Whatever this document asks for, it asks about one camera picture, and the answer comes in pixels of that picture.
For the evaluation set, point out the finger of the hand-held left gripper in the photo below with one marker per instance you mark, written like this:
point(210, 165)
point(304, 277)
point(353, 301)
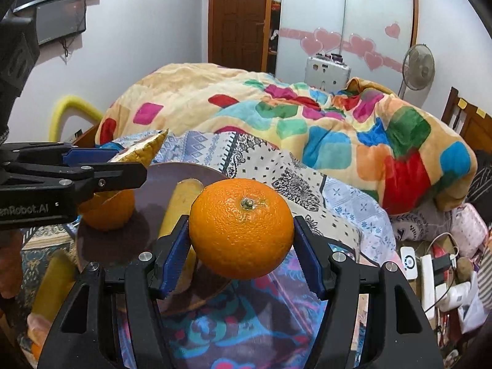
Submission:
point(88, 155)
point(115, 176)

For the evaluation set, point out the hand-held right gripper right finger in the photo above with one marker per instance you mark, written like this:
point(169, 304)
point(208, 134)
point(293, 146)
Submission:
point(309, 255)

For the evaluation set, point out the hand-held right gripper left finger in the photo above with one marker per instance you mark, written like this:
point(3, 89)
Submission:
point(175, 255)

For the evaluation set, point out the small orange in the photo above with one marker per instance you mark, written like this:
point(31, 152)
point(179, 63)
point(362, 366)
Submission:
point(109, 215)

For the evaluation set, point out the round brown plate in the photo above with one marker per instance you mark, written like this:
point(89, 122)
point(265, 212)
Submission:
point(115, 250)

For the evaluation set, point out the large orange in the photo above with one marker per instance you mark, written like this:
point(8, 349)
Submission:
point(241, 230)

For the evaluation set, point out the gold cushion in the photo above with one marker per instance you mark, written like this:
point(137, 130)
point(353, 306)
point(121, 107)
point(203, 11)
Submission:
point(140, 148)

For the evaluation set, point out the yellow banana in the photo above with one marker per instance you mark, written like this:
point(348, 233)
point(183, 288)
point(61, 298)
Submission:
point(180, 203)
point(53, 288)

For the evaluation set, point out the yellow foam tube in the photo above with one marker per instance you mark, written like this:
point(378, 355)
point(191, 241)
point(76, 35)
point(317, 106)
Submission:
point(73, 103)

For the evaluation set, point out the white round-button device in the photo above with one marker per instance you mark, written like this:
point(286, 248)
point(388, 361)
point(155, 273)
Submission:
point(409, 263)

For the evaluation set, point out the grey printed pillow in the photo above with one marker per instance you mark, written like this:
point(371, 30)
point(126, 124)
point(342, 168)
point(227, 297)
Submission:
point(419, 221)

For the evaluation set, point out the white power strip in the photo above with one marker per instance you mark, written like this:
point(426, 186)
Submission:
point(427, 280)

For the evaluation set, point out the colourful patchwork blanket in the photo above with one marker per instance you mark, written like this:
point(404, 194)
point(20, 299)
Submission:
point(269, 115)

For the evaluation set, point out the white bottle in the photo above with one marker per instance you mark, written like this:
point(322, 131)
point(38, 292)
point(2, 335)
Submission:
point(455, 296)

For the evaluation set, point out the pink bag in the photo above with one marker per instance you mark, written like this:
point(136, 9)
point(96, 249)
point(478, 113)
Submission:
point(469, 228)

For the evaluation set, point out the white plastic box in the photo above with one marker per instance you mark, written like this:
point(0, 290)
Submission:
point(326, 71)

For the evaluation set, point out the brown wooden door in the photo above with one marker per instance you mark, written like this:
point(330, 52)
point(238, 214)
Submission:
point(238, 19)

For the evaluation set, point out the wooden chair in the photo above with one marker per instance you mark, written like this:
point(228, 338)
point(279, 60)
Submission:
point(467, 123)

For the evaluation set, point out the standing fan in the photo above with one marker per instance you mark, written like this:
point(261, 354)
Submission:
point(419, 65)

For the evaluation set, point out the wardrobe with pink hearts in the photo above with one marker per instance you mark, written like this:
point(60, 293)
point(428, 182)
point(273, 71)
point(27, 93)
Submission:
point(365, 4)

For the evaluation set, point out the wall television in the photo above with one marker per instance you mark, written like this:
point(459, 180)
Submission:
point(59, 17)

